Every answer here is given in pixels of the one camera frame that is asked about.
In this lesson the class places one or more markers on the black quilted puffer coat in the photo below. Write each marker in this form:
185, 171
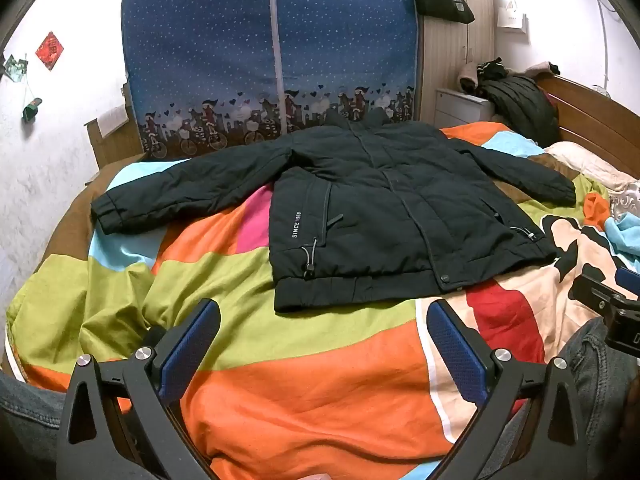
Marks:
525, 105

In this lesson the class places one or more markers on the person's right leg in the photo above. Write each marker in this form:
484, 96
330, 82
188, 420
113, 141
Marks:
607, 400

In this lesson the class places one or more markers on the green hanging ornament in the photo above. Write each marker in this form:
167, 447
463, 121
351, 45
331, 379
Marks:
31, 110

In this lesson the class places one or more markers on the red diamond wall decoration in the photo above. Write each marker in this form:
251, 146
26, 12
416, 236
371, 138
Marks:
49, 51

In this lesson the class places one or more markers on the pink garment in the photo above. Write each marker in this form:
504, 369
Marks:
540, 69

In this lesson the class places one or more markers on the light blue cloth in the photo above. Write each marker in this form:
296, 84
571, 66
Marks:
625, 240

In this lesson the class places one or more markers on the dark green padded jacket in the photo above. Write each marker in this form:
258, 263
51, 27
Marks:
375, 200

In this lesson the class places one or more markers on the cream pillow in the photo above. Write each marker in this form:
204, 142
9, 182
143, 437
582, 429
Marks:
585, 162

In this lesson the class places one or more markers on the green wall picture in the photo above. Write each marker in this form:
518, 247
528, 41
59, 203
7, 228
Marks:
15, 67

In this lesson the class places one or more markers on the beige hooded garment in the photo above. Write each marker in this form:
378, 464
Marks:
468, 76

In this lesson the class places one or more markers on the orange cloth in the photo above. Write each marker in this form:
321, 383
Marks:
597, 210

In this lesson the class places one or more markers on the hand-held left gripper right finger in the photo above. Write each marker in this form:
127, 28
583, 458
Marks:
456, 355

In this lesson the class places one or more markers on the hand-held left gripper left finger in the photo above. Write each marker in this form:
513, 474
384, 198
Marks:
186, 355

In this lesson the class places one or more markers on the dark striped garment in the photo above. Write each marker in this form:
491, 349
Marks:
492, 69

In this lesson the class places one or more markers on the colourful patchwork bedspread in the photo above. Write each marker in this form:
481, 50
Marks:
300, 400

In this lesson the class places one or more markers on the person's left leg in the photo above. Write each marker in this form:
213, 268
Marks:
27, 425

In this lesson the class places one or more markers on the blue dotted fabric wardrobe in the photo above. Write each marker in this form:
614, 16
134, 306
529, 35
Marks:
210, 50

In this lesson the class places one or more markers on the wooden headboard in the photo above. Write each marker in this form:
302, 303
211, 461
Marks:
595, 115

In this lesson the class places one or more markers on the white nightstand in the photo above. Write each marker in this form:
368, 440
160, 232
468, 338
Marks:
457, 105

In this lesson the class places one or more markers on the grey patterned cloth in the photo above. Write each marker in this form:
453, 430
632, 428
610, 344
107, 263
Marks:
625, 205

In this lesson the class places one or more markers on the white paper bag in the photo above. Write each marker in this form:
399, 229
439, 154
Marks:
511, 17

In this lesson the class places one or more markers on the light wooden wardrobe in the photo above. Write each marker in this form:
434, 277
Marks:
445, 60

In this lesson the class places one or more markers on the person's leg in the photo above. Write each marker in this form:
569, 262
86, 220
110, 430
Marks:
27, 425
607, 400

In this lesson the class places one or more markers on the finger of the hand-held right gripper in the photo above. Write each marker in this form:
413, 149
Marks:
595, 285
630, 280

